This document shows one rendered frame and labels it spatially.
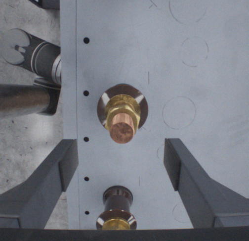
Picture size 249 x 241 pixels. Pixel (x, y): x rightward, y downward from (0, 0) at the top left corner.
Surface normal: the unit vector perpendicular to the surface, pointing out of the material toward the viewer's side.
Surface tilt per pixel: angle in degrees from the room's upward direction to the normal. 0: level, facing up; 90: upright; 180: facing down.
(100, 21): 0
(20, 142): 0
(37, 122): 0
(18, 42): 13
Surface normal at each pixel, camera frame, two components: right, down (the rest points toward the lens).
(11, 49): -0.15, 0.10
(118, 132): 0.00, 0.26
